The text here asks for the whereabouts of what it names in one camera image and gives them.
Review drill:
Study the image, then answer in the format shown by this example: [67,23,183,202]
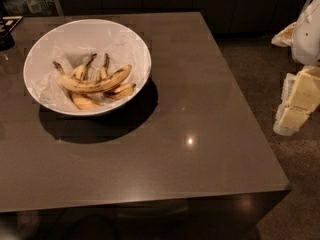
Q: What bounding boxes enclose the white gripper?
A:
[271,0,320,136]

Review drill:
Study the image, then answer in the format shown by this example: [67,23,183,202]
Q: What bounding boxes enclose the large front banana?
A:
[59,65,132,94]

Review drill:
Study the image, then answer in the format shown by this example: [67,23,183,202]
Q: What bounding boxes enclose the shelf with bottles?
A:
[0,0,63,16]

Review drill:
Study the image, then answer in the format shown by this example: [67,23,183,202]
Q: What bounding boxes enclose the left rear banana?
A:
[52,53,102,111]

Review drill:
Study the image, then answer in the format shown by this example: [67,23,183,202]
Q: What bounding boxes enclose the black object at left edge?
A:
[0,16,23,51]

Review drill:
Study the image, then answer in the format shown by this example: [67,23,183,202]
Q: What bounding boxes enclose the middle rear banana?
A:
[96,54,109,80]

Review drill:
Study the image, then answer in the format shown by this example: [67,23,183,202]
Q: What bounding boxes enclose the white bowl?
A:
[23,19,145,108]

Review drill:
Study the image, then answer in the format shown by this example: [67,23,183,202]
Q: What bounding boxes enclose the small right banana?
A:
[104,83,136,100]

